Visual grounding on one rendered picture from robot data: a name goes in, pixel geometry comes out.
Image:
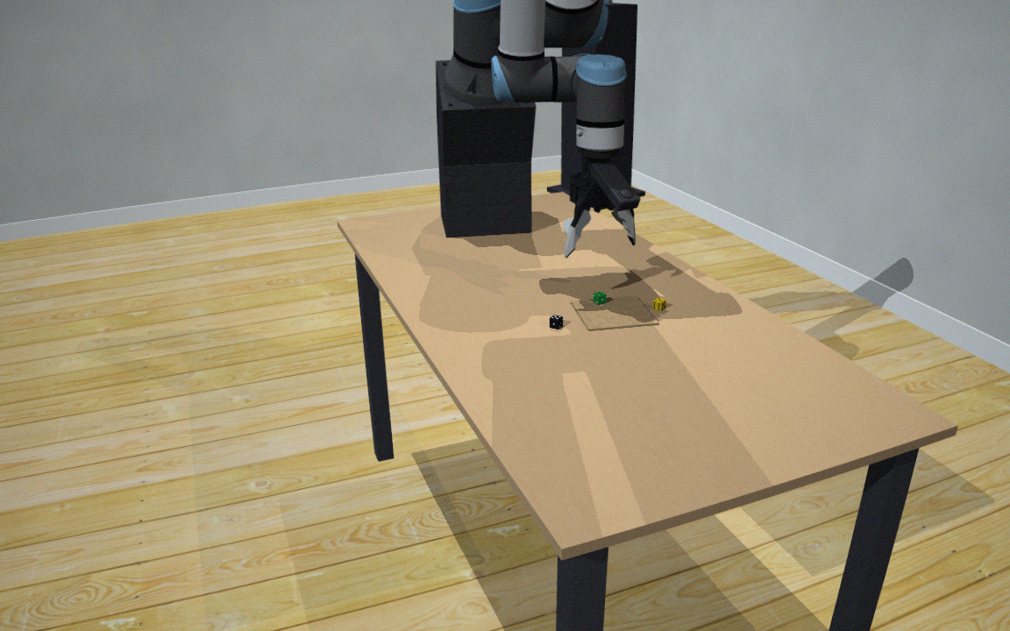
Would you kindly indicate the tan textured mat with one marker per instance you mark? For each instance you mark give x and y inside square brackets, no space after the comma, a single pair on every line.
[616,313]

